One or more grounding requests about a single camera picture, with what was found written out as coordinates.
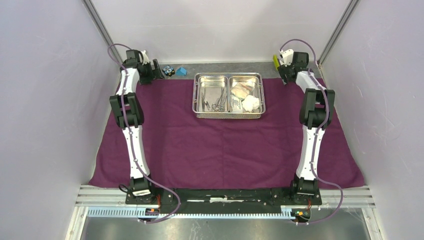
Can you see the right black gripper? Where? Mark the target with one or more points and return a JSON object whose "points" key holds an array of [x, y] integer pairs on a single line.
{"points": [[284, 70]]}

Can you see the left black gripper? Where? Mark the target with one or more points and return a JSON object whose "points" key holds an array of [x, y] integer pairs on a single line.
{"points": [[156, 72]]}

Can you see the blue small block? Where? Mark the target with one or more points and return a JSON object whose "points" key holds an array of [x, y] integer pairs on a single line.
{"points": [[181, 71]]}

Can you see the beige gauze roll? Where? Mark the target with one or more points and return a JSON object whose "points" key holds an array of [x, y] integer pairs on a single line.
{"points": [[242, 89]]}

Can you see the metal instrument tray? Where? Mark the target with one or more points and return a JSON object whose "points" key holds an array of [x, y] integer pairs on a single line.
{"points": [[211, 85]]}

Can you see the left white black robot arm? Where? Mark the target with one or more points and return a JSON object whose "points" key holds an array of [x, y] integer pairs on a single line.
{"points": [[136, 70]]}

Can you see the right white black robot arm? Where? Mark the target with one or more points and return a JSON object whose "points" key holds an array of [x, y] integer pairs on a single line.
{"points": [[315, 116]]}

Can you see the steel surgical scissors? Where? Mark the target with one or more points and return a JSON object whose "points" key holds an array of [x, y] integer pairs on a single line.
{"points": [[220, 104]]}

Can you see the yellow green white object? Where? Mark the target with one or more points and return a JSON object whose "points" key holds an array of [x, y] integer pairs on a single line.
{"points": [[275, 62]]}

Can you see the white crumpled gauze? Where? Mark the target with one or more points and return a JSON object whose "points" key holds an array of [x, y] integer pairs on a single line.
{"points": [[251, 104]]}

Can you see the steel forceps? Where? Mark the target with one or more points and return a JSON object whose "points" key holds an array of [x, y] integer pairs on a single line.
{"points": [[206, 107]]}

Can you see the white sterile packet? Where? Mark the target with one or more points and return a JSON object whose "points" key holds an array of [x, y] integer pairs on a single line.
{"points": [[235, 104]]}

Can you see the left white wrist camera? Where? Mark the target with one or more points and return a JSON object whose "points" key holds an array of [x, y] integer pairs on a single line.
{"points": [[144, 58]]}

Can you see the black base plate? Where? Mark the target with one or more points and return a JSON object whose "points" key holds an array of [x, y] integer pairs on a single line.
{"points": [[225, 198]]}

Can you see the aluminium frame rail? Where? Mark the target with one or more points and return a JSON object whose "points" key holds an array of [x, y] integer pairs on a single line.
{"points": [[103, 202]]}

